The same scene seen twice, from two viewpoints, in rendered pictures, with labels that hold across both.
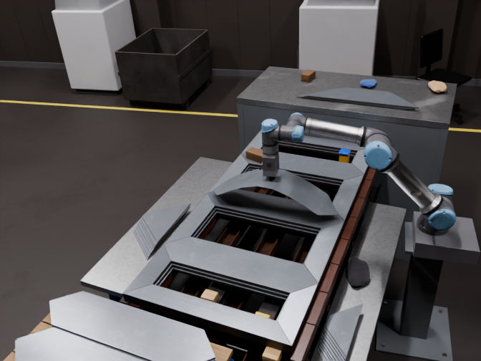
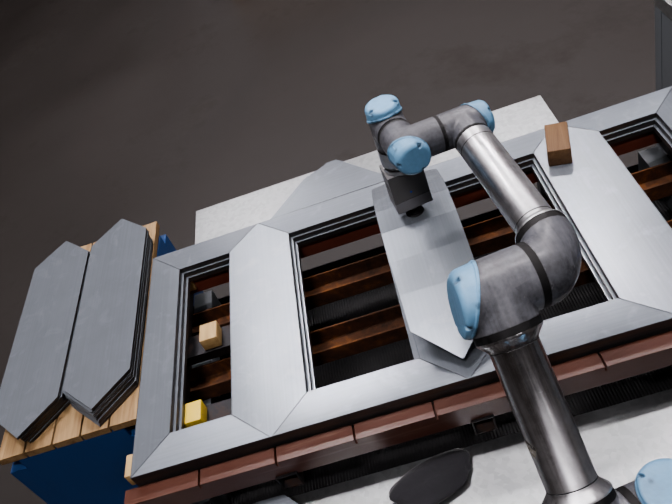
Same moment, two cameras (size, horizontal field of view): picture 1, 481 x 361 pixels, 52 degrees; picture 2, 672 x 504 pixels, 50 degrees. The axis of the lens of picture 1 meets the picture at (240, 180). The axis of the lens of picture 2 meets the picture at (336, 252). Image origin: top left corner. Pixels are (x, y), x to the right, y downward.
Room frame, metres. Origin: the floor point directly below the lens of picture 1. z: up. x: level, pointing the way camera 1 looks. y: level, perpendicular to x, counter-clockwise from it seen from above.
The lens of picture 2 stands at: (1.46, -1.31, 2.12)
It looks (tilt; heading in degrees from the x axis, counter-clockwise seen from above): 41 degrees down; 73
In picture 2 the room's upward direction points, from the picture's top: 24 degrees counter-clockwise
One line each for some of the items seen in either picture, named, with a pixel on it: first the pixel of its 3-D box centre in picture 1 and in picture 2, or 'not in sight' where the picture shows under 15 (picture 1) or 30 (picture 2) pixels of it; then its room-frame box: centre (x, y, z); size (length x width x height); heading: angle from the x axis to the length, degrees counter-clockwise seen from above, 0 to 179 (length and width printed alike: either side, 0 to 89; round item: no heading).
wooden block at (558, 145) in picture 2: (256, 155); (558, 143); (2.52, -0.11, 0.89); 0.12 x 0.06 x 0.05; 49
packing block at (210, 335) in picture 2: (210, 297); (210, 335); (1.50, 0.17, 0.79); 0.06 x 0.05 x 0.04; 64
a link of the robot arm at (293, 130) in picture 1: (292, 132); (412, 144); (2.02, -0.25, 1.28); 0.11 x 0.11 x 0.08; 74
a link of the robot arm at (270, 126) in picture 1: (270, 132); (387, 124); (2.03, -0.15, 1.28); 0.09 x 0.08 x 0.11; 74
